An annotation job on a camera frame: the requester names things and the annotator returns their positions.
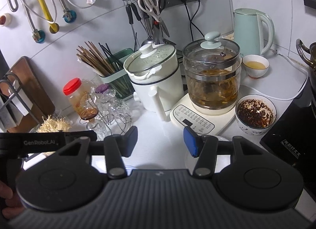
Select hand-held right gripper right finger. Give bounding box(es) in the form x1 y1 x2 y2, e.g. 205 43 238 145
183 126 267 179

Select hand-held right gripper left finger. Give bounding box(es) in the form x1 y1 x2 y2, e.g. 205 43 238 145
58 126 138 179

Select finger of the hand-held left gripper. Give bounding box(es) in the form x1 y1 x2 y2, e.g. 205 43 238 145
65 131 97 143

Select person's left hand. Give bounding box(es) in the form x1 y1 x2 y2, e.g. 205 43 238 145
0 181 25 221

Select amber glass cup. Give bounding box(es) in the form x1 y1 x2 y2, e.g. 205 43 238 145
80 107 99 121

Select black metal rack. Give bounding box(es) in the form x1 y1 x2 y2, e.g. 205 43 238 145
0 73 42 131

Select pale fibrous root bundle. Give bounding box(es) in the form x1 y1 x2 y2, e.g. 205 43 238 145
37 115 72 133

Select steel cleaver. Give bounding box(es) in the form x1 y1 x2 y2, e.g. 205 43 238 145
0 107 19 128

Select red-lidded clear jar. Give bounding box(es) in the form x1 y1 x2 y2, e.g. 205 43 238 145
63 78 86 118

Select purple glass cup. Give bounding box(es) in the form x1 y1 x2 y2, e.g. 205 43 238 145
95 83 110 94

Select green white utensil holder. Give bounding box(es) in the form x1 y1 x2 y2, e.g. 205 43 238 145
99 48 135 101

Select wooden cutting board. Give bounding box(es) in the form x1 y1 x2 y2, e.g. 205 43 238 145
5 56 56 132

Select white electric cooking pot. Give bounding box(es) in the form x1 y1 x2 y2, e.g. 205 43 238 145
123 44 184 122

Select glass health kettle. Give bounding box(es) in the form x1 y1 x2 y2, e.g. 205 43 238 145
182 32 242 109

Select bowl of chili flakes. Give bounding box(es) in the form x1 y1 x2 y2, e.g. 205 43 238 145
235 95 277 137

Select bundle of wooden chopsticks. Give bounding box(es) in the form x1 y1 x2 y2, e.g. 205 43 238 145
76 41 119 76

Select bundle of black chopsticks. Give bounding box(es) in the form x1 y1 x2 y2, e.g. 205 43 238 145
99 42 124 71

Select small bowl of yellow liquid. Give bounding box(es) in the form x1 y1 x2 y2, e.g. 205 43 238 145
242 54 270 79

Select black induction cooker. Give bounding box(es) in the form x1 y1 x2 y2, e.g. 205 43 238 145
259 76 316 185

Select mint electric kettle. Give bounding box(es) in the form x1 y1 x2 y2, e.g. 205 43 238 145
233 8 275 58

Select steel pot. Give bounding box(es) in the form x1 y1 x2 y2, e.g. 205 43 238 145
296 38 316 111

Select wire cup rack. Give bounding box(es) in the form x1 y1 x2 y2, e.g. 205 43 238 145
80 93 132 140

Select white power cable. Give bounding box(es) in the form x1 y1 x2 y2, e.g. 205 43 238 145
241 51 309 101

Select black-handled utensil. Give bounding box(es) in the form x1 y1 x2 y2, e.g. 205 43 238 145
131 3 143 22
126 4 137 49

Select white red wall fitting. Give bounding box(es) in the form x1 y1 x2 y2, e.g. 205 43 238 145
0 13 11 27

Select white-handled kitchen scissors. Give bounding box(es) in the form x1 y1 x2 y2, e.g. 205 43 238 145
138 0 171 38

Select black-handled kitchen scissors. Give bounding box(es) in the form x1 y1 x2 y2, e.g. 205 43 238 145
152 0 168 44

